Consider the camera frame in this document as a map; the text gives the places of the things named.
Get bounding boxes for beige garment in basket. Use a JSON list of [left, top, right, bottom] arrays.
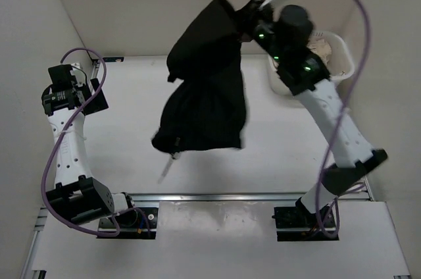
[[308, 39, 332, 65]]

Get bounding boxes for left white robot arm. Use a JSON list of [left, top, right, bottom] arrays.
[[41, 63, 138, 226]]

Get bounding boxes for aluminium front rail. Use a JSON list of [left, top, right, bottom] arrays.
[[131, 193, 303, 202]]

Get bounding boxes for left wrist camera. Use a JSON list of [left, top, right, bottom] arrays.
[[48, 64, 78, 92]]

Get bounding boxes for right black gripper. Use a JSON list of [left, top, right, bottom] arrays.
[[220, 0, 286, 64]]

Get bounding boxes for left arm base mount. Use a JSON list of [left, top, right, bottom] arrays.
[[111, 203, 159, 240]]

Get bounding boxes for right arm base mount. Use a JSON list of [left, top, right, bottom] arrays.
[[272, 207, 339, 242]]

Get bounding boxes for small dark label tag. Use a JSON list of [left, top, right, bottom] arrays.
[[103, 57, 124, 63]]

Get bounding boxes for black trousers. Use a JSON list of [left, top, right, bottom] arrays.
[[151, 0, 260, 185]]

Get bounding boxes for white plastic basket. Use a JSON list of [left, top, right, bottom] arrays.
[[266, 30, 355, 99]]

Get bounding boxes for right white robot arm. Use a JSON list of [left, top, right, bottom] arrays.
[[238, 0, 387, 226]]

